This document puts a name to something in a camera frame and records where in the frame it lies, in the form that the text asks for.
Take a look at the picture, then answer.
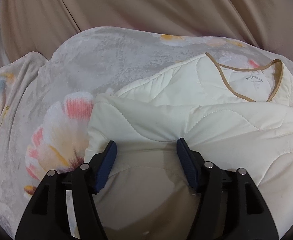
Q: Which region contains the cream quilted jacket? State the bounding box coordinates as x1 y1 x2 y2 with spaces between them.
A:
85 53 293 239

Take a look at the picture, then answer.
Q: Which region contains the grey floral blanket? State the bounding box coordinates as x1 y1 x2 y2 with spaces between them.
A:
0 27 293 238

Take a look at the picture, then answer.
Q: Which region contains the beige curtain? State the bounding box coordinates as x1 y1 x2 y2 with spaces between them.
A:
0 0 293 61

